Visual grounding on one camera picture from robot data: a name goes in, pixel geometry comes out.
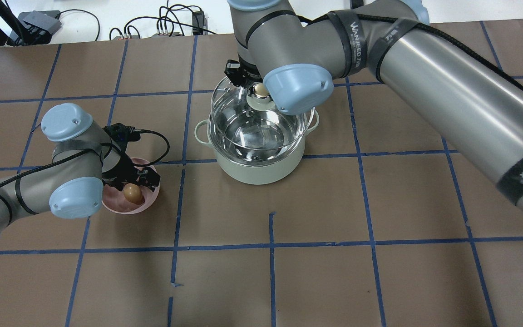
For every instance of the glass pot lid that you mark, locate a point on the glass pot lid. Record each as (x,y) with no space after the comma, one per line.
(250,130)

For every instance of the black power adapter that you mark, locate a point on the black power adapter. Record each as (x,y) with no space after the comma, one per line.
(198,22)

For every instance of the brown paper table mat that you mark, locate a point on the brown paper table mat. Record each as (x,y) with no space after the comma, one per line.
(383,223)

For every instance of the pink bowl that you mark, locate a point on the pink bowl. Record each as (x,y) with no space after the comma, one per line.
(148,180)

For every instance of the black gripper with egg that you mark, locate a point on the black gripper with egg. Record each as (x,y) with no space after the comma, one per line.
(117,171)

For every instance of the brown egg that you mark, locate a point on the brown egg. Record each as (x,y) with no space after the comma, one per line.
(133,194)

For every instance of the black gripper over pot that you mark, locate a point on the black gripper over pot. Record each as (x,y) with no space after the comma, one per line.
(246,78)

